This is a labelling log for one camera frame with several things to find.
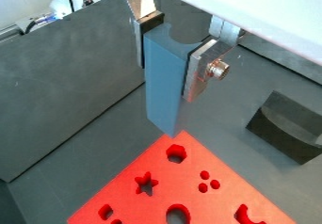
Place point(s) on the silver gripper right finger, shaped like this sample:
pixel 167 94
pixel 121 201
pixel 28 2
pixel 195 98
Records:
pixel 206 62

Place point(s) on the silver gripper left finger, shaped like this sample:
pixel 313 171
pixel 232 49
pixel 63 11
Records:
pixel 146 18

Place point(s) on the blue arch block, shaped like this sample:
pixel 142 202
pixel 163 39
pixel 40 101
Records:
pixel 166 58

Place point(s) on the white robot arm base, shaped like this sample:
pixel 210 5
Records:
pixel 59 9

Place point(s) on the red shape sorter board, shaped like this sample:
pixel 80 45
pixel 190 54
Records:
pixel 179 176

